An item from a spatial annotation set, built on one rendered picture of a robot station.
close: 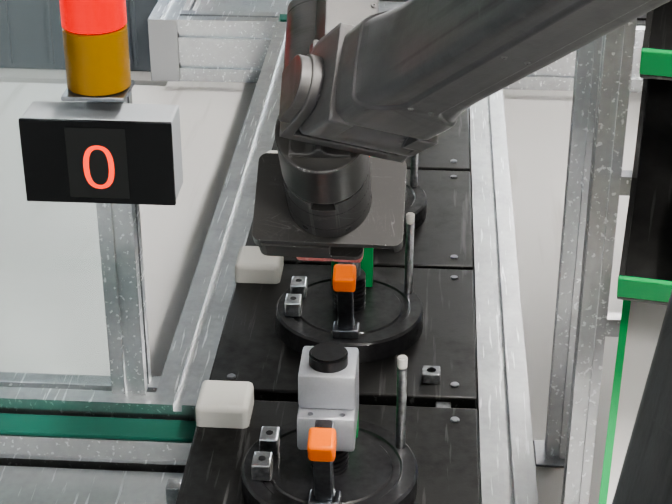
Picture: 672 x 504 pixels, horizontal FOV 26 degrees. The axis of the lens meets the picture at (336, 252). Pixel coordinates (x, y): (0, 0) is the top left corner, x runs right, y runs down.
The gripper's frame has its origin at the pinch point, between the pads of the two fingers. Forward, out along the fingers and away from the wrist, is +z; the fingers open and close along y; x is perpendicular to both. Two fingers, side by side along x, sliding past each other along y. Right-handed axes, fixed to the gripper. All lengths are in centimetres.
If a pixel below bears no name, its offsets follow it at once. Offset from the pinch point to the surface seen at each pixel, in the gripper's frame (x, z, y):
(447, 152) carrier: -36, 59, -8
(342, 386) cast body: 8.8, 6.0, -0.8
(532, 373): -5, 47, -18
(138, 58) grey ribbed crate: -103, 161, 55
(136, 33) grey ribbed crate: -106, 157, 55
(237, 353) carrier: -0.2, 28.1, 10.5
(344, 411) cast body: 10.3, 7.5, -1.0
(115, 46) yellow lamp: -14.6, -2.9, 17.7
